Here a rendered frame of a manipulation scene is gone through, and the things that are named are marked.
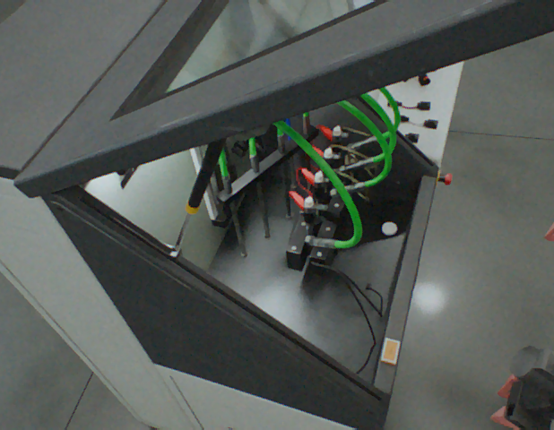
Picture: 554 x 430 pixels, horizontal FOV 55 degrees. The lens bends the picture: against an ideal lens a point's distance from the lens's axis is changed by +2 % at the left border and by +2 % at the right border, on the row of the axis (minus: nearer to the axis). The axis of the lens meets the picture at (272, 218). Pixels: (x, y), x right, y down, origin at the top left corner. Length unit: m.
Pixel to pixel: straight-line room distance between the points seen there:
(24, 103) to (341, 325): 0.85
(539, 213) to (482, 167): 0.36
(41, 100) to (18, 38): 0.21
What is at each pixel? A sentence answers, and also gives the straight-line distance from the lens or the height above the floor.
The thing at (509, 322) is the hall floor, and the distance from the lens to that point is 2.39.
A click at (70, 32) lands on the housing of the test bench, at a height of 1.50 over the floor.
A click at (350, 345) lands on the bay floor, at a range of 1.31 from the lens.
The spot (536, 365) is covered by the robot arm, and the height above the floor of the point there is 1.22.
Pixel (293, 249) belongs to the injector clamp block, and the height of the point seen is 0.98.
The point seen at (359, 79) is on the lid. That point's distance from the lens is 0.44.
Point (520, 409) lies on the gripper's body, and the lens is 1.04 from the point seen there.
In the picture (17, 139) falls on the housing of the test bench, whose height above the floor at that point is 1.50.
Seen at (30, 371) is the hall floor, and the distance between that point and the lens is 2.51.
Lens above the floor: 2.02
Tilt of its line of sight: 51 degrees down
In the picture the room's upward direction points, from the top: 8 degrees counter-clockwise
